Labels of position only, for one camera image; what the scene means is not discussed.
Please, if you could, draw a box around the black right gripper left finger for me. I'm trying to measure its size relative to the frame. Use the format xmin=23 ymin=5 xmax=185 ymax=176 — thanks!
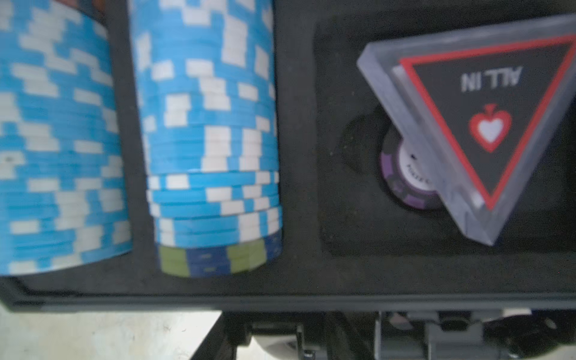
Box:
xmin=190 ymin=312 xmax=251 ymax=360

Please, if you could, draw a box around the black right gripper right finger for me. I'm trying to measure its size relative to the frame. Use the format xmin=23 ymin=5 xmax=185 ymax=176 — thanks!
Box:
xmin=485 ymin=310 xmax=575 ymax=359

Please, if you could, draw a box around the large dark grey poker case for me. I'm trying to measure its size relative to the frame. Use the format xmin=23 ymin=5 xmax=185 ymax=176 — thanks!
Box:
xmin=0 ymin=0 xmax=576 ymax=360

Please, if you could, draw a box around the purple poker chip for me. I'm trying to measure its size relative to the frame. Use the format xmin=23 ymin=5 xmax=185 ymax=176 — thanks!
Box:
xmin=379 ymin=125 xmax=443 ymax=211

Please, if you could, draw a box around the light blue chip row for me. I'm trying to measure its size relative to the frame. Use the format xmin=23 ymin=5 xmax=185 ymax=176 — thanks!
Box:
xmin=1 ymin=1 xmax=133 ymax=276
xmin=129 ymin=1 xmax=283 ymax=278

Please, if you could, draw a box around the clear triangular all-in button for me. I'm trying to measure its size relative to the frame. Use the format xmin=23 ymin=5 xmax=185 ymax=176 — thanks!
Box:
xmin=357 ymin=14 xmax=575 ymax=246

